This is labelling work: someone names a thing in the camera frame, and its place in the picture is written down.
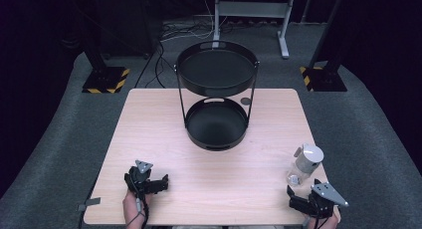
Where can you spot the small grey round disc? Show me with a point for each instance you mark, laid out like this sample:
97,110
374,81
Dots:
245,101

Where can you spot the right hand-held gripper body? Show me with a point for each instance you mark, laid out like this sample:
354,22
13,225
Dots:
326,197

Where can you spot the black stand with striped base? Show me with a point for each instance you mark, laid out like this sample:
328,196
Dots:
106,78
323,74

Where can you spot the person's left hand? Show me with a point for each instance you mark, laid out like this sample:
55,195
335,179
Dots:
131,207

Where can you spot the grey clamp on table edge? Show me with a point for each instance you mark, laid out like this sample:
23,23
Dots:
89,204

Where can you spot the grey metal desk frame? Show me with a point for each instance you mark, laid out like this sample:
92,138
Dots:
252,10

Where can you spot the black two-tier round rack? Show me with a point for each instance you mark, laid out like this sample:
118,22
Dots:
217,69

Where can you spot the dark cabinet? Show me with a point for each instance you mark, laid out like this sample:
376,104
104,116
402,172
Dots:
129,20

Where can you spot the person's right hand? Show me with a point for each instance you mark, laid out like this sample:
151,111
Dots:
331,220

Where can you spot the clear bottle with grey cap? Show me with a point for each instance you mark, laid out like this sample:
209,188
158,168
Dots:
307,162

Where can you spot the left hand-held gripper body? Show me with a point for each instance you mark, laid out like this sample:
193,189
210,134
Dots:
141,176

